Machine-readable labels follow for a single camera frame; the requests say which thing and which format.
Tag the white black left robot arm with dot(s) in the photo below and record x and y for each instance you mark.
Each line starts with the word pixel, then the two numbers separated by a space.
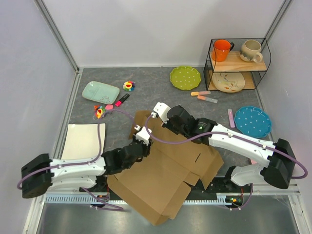
pixel 43 174

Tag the beige painted plate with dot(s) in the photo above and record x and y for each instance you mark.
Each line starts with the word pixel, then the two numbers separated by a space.
pixel 228 82

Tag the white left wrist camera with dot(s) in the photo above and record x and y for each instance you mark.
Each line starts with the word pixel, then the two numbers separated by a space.
pixel 142 135

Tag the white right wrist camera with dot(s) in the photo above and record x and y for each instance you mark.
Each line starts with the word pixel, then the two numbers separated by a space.
pixel 160 110

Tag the light teal rectangular plate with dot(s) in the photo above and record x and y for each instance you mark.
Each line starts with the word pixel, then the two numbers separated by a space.
pixel 100 92

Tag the white square plate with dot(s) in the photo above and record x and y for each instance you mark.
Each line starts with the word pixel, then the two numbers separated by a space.
pixel 84 141

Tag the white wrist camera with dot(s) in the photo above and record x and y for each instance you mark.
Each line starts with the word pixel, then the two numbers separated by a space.
pixel 142 135
pixel 160 110

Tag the grey cable duct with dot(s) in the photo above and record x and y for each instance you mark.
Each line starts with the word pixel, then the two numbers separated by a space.
pixel 87 199

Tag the brown cardboard box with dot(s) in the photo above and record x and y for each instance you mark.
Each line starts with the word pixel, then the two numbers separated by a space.
pixel 158 185

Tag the pink eraser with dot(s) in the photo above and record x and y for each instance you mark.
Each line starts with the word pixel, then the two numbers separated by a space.
pixel 109 107

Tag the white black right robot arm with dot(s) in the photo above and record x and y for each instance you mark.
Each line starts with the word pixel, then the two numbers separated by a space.
pixel 275 161

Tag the green dotted plate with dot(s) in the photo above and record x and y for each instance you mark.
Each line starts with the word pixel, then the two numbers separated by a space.
pixel 185 78

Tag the purple pen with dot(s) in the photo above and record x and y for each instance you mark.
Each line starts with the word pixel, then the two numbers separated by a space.
pixel 231 118

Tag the beige ceramic mug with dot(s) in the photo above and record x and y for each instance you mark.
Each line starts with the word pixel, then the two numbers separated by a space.
pixel 251 51

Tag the yellow highlighter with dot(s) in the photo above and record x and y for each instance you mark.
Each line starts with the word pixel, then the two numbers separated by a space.
pixel 200 93

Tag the blue dotted plate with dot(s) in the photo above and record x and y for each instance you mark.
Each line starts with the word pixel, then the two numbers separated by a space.
pixel 253 122

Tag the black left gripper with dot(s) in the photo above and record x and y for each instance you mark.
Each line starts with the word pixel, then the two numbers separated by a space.
pixel 147 148

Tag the orange highlighter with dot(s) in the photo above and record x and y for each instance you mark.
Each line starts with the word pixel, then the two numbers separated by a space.
pixel 209 99

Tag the orange mug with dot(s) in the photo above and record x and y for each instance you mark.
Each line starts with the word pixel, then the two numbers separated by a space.
pixel 221 49

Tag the black wire wooden shelf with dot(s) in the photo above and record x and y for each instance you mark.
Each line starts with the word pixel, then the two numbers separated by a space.
pixel 252 72

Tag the rainbow flower toy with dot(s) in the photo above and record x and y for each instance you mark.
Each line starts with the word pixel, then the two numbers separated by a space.
pixel 129 86

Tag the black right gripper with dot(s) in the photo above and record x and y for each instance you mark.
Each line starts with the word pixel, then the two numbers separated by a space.
pixel 167 126

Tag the pink black highlighter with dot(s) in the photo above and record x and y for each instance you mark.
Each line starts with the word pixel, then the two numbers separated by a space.
pixel 121 100

